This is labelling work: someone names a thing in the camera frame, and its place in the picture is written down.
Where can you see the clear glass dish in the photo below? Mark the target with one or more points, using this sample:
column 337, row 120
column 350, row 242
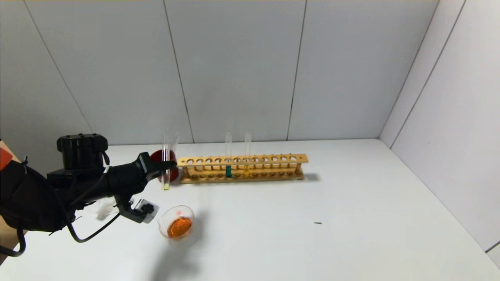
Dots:
column 179, row 228

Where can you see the red cup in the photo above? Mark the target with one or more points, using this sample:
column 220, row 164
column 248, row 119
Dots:
column 174, row 176

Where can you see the wooden test tube rack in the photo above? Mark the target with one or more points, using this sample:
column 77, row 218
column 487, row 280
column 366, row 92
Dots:
column 242, row 160

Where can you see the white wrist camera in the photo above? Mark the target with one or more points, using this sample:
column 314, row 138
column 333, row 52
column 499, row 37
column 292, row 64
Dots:
column 147, row 210

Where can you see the test tube with red pigment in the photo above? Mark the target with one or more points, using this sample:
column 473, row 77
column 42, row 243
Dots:
column 176, row 143

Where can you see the test tube with yellow pigment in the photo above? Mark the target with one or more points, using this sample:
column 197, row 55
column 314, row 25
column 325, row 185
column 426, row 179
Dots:
column 166, row 183
column 247, row 170

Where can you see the crumpled white tissue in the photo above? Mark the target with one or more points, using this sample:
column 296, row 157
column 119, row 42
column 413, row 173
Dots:
column 103, row 208

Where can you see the test tube with green pigment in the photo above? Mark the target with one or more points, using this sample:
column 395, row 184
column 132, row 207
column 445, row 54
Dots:
column 228, row 171

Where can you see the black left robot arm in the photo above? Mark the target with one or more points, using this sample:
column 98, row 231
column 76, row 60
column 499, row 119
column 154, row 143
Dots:
column 39, row 195

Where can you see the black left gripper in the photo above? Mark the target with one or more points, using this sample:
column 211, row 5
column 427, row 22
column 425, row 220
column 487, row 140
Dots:
column 144, row 165

